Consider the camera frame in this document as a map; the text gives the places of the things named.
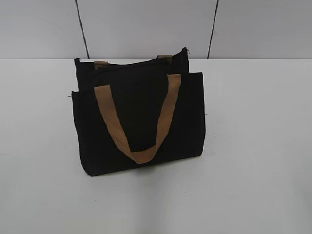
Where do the black tote bag tan handles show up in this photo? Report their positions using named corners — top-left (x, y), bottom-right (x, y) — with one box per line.
top-left (71, 48), bottom-right (206, 176)

